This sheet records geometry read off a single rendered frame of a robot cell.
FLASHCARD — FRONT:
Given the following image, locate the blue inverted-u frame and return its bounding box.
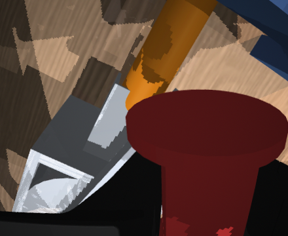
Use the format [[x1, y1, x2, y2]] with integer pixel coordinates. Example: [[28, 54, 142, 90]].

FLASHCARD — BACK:
[[216, 0, 288, 81]]

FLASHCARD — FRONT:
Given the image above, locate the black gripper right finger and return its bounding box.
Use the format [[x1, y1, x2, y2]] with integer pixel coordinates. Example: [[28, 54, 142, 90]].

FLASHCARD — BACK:
[[243, 160, 288, 236]]

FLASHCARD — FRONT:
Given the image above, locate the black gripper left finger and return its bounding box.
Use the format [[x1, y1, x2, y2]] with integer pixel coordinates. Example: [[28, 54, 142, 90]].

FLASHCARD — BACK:
[[0, 152, 162, 236]]

